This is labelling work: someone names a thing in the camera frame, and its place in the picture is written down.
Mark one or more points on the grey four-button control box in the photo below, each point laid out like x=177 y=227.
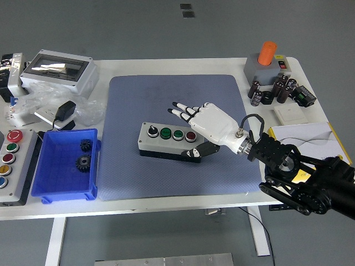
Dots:
x=149 y=145

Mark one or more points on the dark floor plate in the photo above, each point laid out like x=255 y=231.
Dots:
x=185 y=7
x=188 y=14

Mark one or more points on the grey five-button control box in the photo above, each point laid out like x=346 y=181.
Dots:
x=20 y=166

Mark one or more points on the orange cylinder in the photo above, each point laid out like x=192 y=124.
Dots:
x=266 y=54

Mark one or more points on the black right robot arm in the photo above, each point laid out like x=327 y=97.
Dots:
x=327 y=177

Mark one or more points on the white wall switch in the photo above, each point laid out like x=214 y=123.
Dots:
x=290 y=114

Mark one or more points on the black module with green terminal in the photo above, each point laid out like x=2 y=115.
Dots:
x=303 y=97

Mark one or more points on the grey switch box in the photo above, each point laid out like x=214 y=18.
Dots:
x=263 y=73

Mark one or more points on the grey-blue table mat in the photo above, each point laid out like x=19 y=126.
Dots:
x=133 y=97

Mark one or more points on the yellow and white carton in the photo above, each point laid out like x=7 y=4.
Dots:
x=313 y=138

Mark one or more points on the white power socket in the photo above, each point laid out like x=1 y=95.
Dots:
x=45 y=114

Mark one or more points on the clear plastic bag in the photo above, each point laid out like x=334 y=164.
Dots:
x=90 y=110

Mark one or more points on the white table leg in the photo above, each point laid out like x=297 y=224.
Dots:
x=259 y=235
x=55 y=241

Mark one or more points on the grey enclosure with clear lid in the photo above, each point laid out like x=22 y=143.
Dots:
x=75 y=80

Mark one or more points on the black table control panel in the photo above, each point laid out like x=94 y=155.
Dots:
x=276 y=207

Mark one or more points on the black power adapter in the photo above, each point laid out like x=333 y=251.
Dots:
x=65 y=110

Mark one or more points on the blue plastic bin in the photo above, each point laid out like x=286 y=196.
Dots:
x=59 y=180

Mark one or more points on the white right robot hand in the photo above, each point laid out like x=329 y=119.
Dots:
x=213 y=122

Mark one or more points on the dark brown capacitor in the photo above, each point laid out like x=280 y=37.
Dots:
x=291 y=83
x=283 y=79
x=277 y=88
x=284 y=94
x=254 y=89
x=257 y=99

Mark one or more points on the white and black device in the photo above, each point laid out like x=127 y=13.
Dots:
x=15 y=74

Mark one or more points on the grey metal plate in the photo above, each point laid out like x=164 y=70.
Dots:
x=166 y=260

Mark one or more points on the large black gear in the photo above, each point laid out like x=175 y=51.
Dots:
x=83 y=163

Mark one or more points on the metal table bracket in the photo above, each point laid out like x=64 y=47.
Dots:
x=215 y=212

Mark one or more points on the small black gear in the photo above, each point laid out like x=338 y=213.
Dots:
x=86 y=145

